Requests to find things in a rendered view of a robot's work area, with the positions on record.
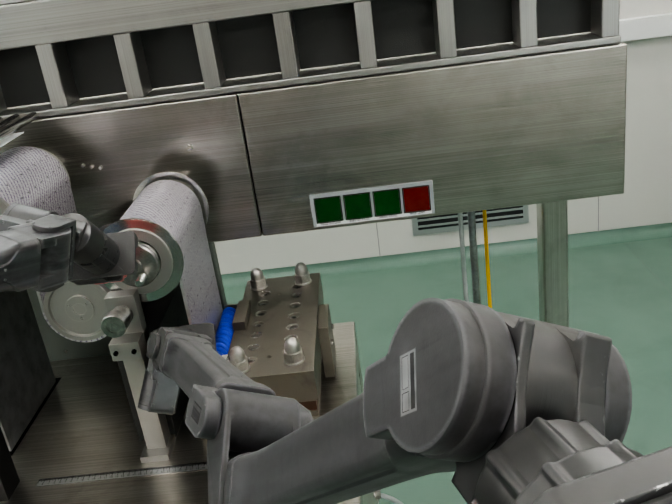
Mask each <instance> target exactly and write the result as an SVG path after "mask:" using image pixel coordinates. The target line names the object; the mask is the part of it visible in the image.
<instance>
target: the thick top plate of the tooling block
mask: <svg viewBox="0 0 672 504"><path fill-rule="evenodd" d="M309 275H310V278H311V280H312V282H311V283H310V284H307V285H304V286H298V285H295V275H294V276H285V277H276V278H268V279H265V280H266V283H267V285H268V286H267V288H265V289H263V290H260V291H253V290H251V288H250V287H251V283H250V281H247V285H246V288H245V292H244V296H243V300H249V299H250V302H251V311H250V315H249V319H248V323H247V327H246V330H238V331H234V333H233V337H232V340H231V344H230V348H229V352H230V350H231V348H232V347H234V346H239V347H241V348H242V349H243V350H244V353H245V356H247V359H248V364H249V365H250V370H249V371H248V372H247V373H245V375H246V376H248V377H249V378H250V379H252V380H253V381H255V382H258V383H261V384H263V385H265V386H267V387H269V388H271V389H272V390H273V391H274V392H275V394H276V396H280V397H287V398H294V399H296V400H297V401H298V402H307V401H316V400H319V382H320V361H321V347H320V341H319V334H318V314H319V305H321V304H323V298H324V296H323V290H322V283H321V276H320V273H311V274H309ZM289 337H294V338H296V339H297V340H298V341H299V343H300V347H302V352H303V355H304V357H305V361H304V362H303V363H302V364H300V365H297V366H288V365H286V364H285V363H284V359H285V356H284V350H285V347H284V344H285V341H286V340H287V339H288V338H289ZM229 352H228V357H229Z"/></svg>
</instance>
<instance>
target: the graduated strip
mask: <svg viewBox="0 0 672 504"><path fill-rule="evenodd" d="M203 470H207V462H199V463H189V464H179V465H169V466H160V467H150V468H140V469H130V470H120V471H111V472H101V473H91V474H81V475H71V476H62V477H52V478H42V479H39V480H38V482H37V484H36V485H35V487H45V486H54V485H64V484H74V483H84V482H94V481H104V480H114V479H124V478H133V477H143V476H153V475H163V474H173V473H183V472H193V471H203ZM35 487H34V488H35Z"/></svg>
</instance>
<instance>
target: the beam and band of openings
mask: <svg viewBox="0 0 672 504"><path fill-rule="evenodd" d="M619 13H620V0H39V1H32V2H25V3H17V4H10V5H3V6H0V117H2V118H3V120H4V119H6V118H8V117H10V116H12V115H14V114H19V115H20V119H21V118H23V117H25V116H26V115H28V114H30V113H32V112H36V113H37V114H38V118H44V117H52V116H59V115H67V114H75V113H83V112H90V111H98V110H106V109H114V108H121V107H129V106H137V105H145V104H152V103H160V102H168V101H176V100H183V99H191V98H199V97H207V96H214V95H222V94H230V93H238V92H245V91H253V90H261V89H268V88H276V87H284V86H292V85H299V84H307V83H315V82H323V81H330V80H338V79H346V78H354V77H361V76H369V75H377V74H385V73H392V72H400V71H408V70H416V69H423V68H431V67H439V66H447V65H454V64H462V63H470V62H478V61H485V60H493V59H501V58H509V57H516V56H524V55H532V54H540V53H547V52H555V51H563V50H571V49H578V48H586V47H594V46H602V45H609V44H617V43H621V36H620V35H619ZM584 32H590V33H584ZM577 33H584V34H577ZM569 34H577V35H569ZM561 35H569V36H561ZM554 36H561V37H554ZM546 37H554V38H546ZM538 38H546V39H538ZM537 39H538V40H537ZM507 42H513V43H508V44H500V43H507ZM492 44H500V45H492ZM484 45H492V46H484ZM477 46H484V47H477ZM469 47H477V48H469ZM461 48H469V49H461ZM457 49H461V50H457ZM431 52H436V53H431ZM423 53H431V54H423ZM415 54H423V55H415ZM408 55H415V56H408ZM400 56H408V57H400ZM392 57H400V58H392ZM385 58H392V59H385ZM377 59H385V60H377ZM354 62H360V63H354ZM346 63H354V64H346ZM338 64H346V65H338ZM331 65H338V66H331ZM323 66H331V67H323ZM315 67H323V68H315ZM308 68H315V69H308ZM301 69H308V70H301ZM277 72H281V73H277ZM269 73H277V74H269ZM262 74H269V75H262ZM254 75H262V76H254ZM246 76H254V77H246ZM239 77H246V78H239ZM231 78H239V79H231ZM226 79H231V80H226ZM200 82H203V83H200ZM192 83H200V84H192ZM185 84H192V85H185ZM177 85H185V86H177ZM169 86H177V87H169ZM162 87H169V88H162ZM154 88H162V89H154ZM152 89H154V90H152ZM123 92H127V93H123ZM116 93H123V94H116ZM108 94H116V95H108ZM100 95H108V96H100ZM93 96H100V97H93ZM85 97H92V98H85ZM80 98H85V99H80ZM46 102H51V103H46ZM39 103H46V104H39ZM31 104H39V105H31ZM23 105H31V106H23ZM16 106H23V107H16ZM8 107H16V108H8Z"/></svg>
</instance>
